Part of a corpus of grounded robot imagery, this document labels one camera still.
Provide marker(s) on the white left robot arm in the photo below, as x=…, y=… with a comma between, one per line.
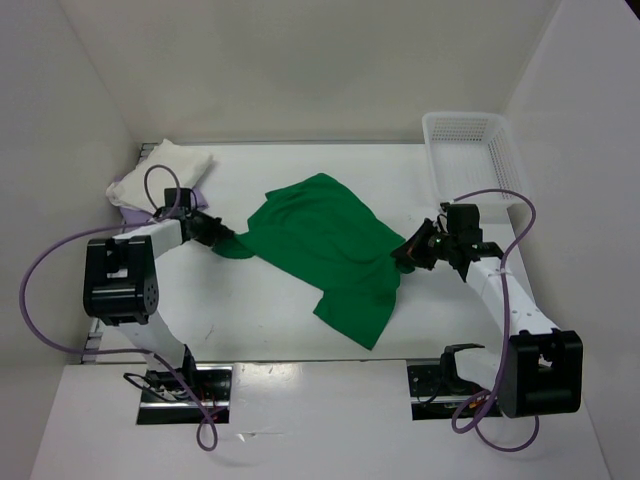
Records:
x=121, y=287

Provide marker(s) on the green t shirt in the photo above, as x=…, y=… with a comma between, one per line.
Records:
x=321, y=233

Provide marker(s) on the white t shirt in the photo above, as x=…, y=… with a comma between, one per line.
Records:
x=140, y=192

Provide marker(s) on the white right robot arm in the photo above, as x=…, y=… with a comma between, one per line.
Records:
x=539, y=371

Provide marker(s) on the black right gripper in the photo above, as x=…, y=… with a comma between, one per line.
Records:
x=413, y=251

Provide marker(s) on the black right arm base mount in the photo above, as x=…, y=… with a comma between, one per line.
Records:
x=431, y=397

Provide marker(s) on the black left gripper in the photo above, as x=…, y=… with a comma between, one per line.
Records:
x=217, y=231

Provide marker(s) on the white plastic laundry basket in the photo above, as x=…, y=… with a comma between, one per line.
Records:
x=470, y=151

